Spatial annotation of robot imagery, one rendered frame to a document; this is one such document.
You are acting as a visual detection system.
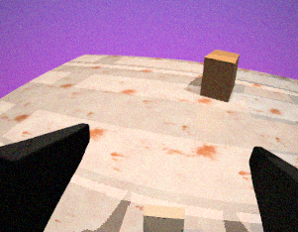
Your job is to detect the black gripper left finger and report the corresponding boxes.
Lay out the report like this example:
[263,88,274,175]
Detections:
[0,123,90,232]

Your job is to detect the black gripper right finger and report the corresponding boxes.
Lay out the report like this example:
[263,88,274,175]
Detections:
[248,147,298,232]

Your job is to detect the orange rectangular block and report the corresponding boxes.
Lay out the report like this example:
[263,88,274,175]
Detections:
[200,50,240,103]

